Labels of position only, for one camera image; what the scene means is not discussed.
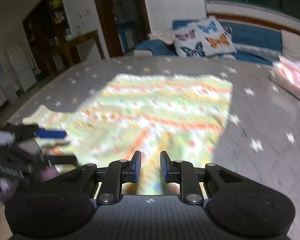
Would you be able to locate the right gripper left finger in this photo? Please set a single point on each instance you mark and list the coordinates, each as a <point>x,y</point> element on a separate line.
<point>135,167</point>

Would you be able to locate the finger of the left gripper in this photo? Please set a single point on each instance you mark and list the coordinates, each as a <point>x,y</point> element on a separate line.
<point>53,160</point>
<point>50,134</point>

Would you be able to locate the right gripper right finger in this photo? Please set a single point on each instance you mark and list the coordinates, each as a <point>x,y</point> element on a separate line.
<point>166,166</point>

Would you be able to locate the colourful patterned children's garment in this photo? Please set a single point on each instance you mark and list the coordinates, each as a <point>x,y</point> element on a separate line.
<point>182,115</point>

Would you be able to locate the white cabinet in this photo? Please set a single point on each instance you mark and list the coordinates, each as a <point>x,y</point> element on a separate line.
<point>21,70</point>

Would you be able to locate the dark wooden side table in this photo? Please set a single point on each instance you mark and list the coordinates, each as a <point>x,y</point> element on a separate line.
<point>84,43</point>

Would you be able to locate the grey star pattern table cover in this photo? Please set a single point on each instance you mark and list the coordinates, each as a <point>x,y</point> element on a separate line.
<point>261,140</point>

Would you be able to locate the crumpled cream cloth on sofa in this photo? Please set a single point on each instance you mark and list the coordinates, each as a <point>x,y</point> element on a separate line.
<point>166,37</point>

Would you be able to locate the blue sofa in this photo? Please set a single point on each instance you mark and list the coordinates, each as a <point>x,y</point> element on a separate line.
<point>253,44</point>

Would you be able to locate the butterfly print pillow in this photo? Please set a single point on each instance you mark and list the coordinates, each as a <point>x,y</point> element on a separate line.
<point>204,38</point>

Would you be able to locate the pink tissue box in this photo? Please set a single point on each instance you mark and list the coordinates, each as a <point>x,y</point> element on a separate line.
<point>286,74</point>

